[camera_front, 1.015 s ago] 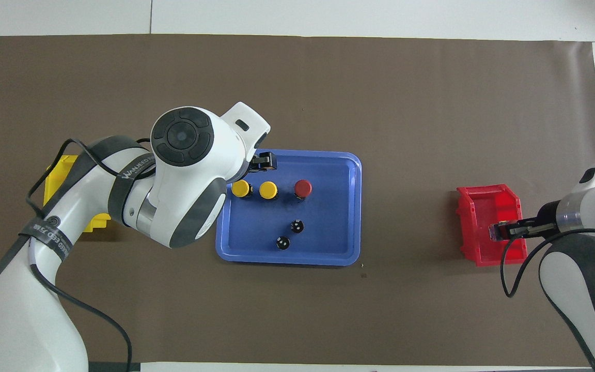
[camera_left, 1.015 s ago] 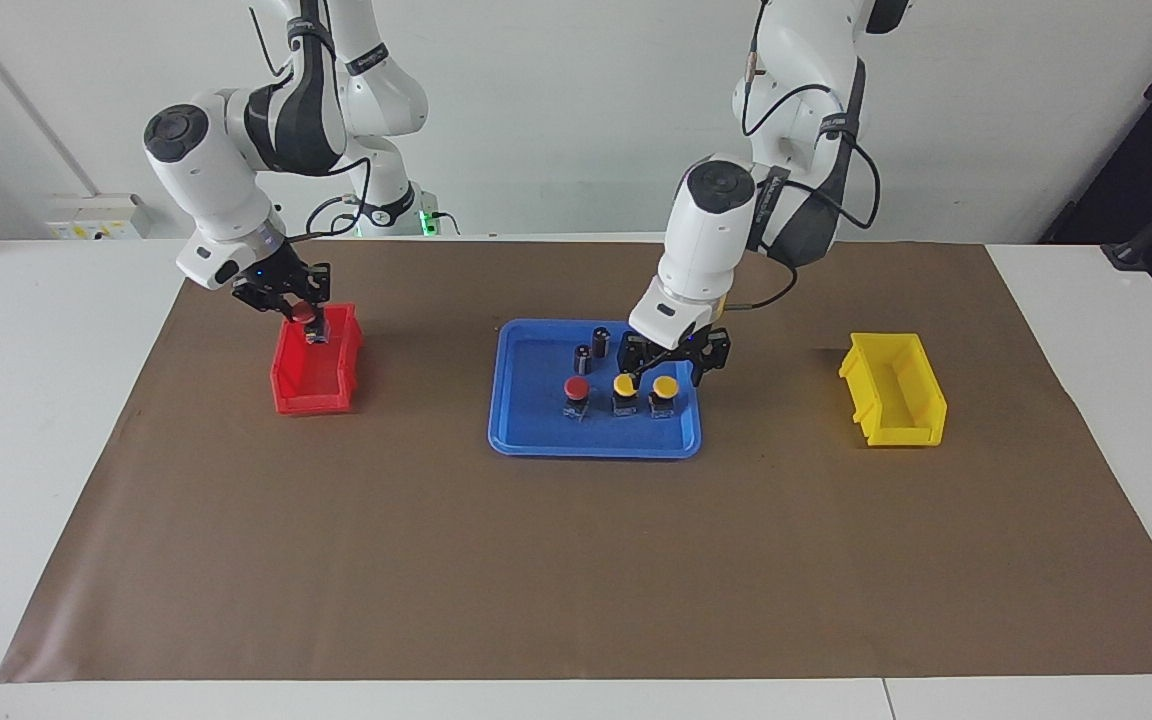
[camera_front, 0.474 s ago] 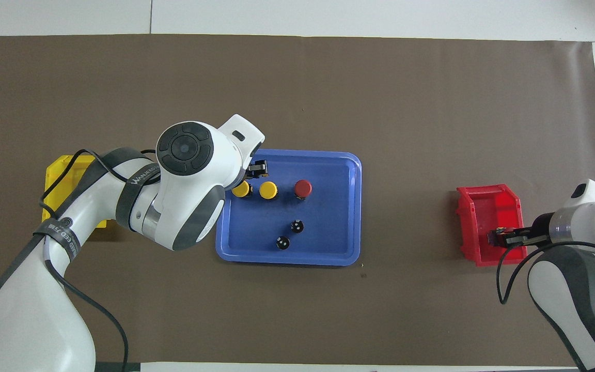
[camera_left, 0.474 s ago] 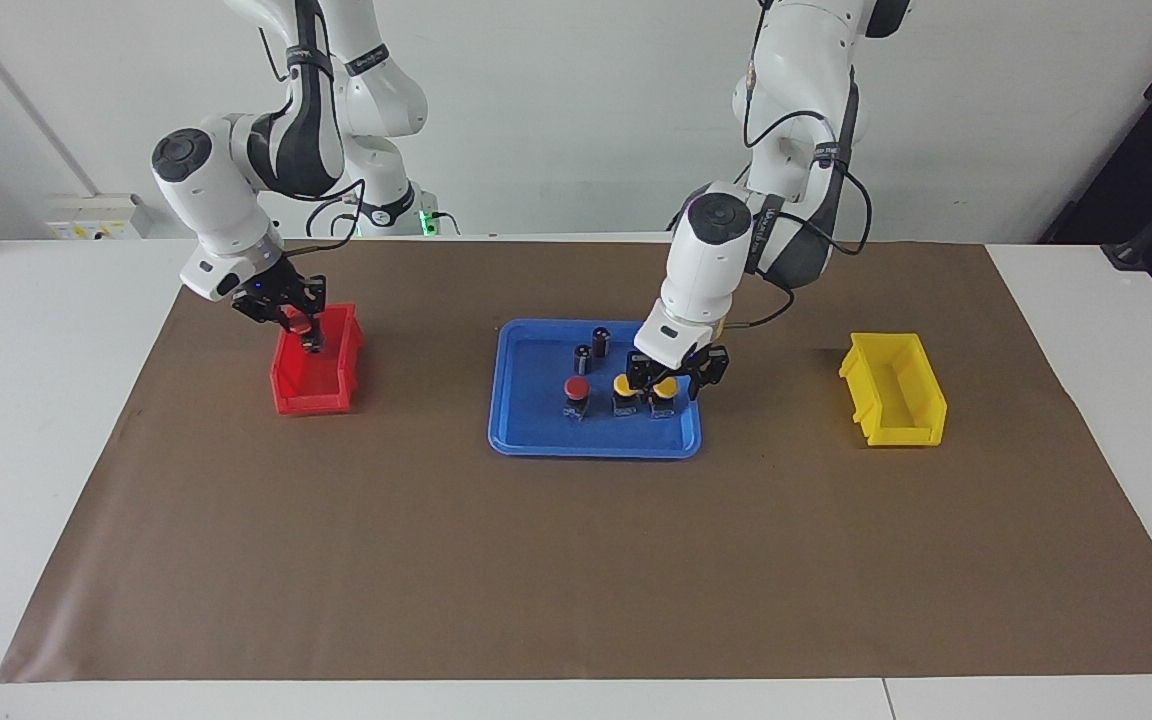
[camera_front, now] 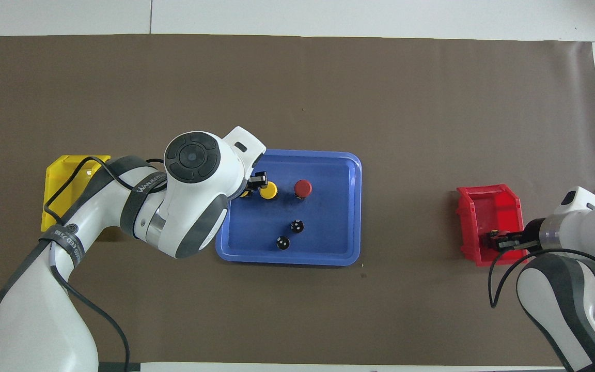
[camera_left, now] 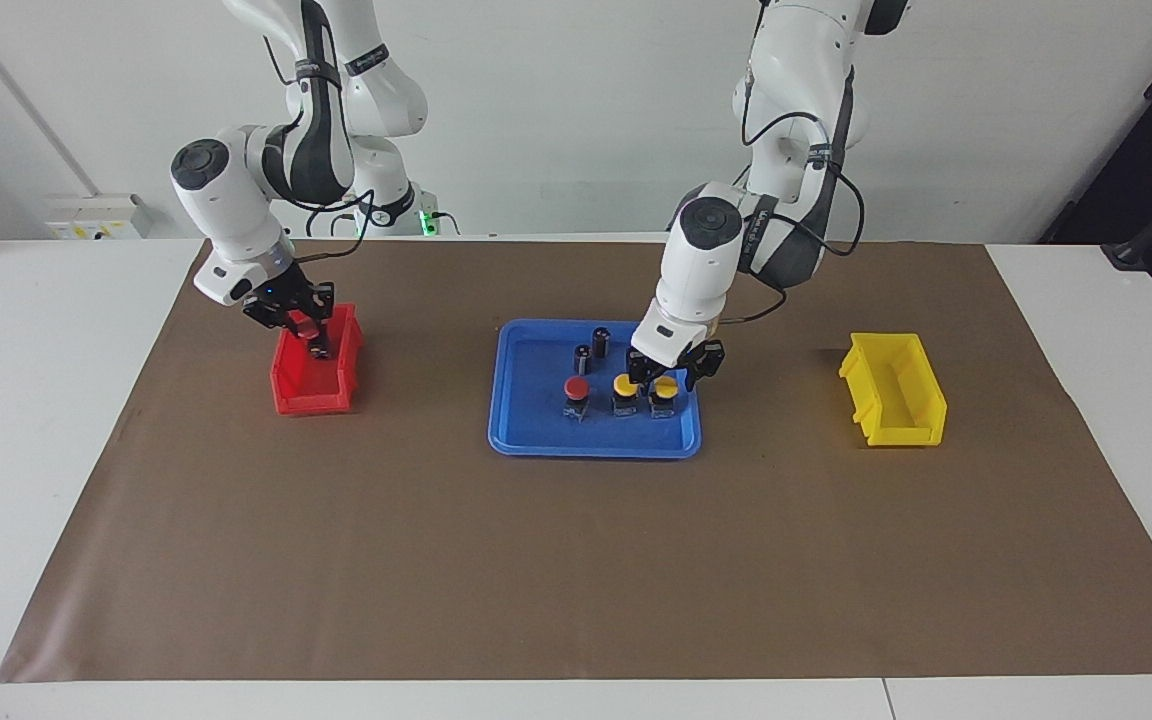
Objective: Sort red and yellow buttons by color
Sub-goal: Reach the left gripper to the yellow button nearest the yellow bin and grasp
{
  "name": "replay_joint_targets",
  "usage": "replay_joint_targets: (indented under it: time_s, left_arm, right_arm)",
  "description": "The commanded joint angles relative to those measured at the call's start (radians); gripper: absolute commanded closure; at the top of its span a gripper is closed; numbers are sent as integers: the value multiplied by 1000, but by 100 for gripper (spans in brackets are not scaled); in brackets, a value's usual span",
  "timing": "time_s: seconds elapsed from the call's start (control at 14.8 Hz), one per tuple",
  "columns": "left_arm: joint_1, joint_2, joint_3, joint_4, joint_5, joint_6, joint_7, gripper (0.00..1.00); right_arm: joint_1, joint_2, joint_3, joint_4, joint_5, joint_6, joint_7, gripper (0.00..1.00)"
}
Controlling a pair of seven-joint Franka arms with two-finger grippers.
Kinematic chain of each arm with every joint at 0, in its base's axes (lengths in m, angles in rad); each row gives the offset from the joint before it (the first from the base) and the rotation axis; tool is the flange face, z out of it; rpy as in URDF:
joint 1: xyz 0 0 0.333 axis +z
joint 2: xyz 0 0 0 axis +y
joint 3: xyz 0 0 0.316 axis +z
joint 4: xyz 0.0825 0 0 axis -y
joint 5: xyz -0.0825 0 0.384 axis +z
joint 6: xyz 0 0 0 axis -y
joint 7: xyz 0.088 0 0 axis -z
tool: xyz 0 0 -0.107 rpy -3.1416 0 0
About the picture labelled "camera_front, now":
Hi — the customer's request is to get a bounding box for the red plastic bin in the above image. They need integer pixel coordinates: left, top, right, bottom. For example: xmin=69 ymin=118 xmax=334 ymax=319
xmin=456 ymin=183 xmax=529 ymax=268

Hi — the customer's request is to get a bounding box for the brown paper table mat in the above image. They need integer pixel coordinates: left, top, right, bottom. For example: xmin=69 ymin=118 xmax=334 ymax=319
xmin=0 ymin=34 xmax=595 ymax=365

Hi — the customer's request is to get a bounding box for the blue plastic tray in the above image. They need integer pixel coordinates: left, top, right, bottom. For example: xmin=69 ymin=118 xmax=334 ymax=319
xmin=215 ymin=148 xmax=363 ymax=267

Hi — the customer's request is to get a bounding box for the black velcro cable strap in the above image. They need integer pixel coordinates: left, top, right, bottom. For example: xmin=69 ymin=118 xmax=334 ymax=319
xmin=38 ymin=223 xmax=86 ymax=268
xmin=120 ymin=173 xmax=168 ymax=239

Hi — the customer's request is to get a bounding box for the yellow plastic bin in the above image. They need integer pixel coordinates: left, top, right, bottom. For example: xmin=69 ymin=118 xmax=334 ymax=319
xmin=41 ymin=154 xmax=112 ymax=233

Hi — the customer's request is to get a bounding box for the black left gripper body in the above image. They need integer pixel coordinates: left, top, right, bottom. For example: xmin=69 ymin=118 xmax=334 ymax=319
xmin=231 ymin=176 xmax=257 ymax=201

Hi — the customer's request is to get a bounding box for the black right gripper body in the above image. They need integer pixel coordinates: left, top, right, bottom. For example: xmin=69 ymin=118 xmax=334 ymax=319
xmin=522 ymin=218 xmax=547 ymax=250

